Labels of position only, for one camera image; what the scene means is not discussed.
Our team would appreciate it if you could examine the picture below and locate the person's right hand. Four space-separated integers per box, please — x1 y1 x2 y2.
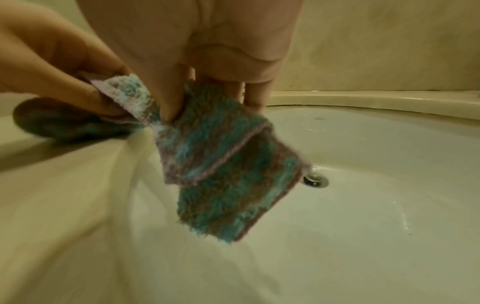
76 0 305 123

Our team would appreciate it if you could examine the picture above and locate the person's left hand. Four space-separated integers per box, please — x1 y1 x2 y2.
0 5 130 117

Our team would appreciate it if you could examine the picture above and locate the teal and brown fluffy cloth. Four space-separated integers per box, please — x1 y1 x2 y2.
11 74 313 245

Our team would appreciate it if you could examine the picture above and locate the chrome sink overflow hole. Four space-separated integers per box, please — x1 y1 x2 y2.
303 170 330 189

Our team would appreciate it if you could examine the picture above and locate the white ceramic sink basin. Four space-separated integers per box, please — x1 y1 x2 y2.
0 90 480 304

